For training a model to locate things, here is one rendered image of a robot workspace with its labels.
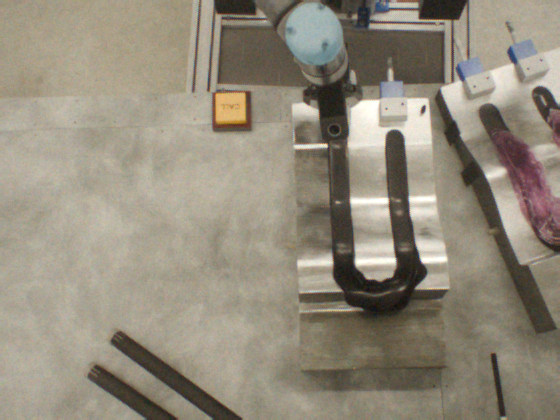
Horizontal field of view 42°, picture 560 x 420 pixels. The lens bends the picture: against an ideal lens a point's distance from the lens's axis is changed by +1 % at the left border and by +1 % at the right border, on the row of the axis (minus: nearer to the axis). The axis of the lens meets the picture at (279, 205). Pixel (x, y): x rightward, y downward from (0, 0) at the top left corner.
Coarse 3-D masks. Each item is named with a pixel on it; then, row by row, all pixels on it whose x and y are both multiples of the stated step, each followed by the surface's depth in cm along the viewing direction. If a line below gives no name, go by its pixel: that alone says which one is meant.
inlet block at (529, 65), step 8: (512, 32) 143; (512, 40) 143; (528, 40) 142; (512, 48) 141; (520, 48) 141; (528, 48) 141; (512, 56) 142; (520, 56) 141; (528, 56) 141; (536, 56) 139; (544, 56) 139; (520, 64) 139; (528, 64) 139; (536, 64) 139; (544, 64) 139; (520, 72) 140; (528, 72) 138; (536, 72) 138; (544, 72) 140; (528, 80) 141
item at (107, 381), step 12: (84, 372) 132; (96, 372) 132; (108, 372) 132; (96, 384) 132; (108, 384) 130; (120, 384) 130; (120, 396) 129; (132, 396) 129; (144, 396) 130; (132, 408) 129; (144, 408) 128; (156, 408) 128
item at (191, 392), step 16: (112, 336) 133; (128, 336) 134; (128, 352) 132; (144, 352) 131; (144, 368) 130; (160, 368) 129; (176, 384) 127; (192, 384) 127; (192, 400) 126; (208, 400) 125; (224, 416) 123; (240, 416) 124
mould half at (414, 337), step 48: (384, 144) 135; (384, 192) 133; (432, 192) 133; (384, 240) 127; (432, 240) 127; (336, 288) 124; (432, 288) 123; (336, 336) 129; (384, 336) 129; (432, 336) 128
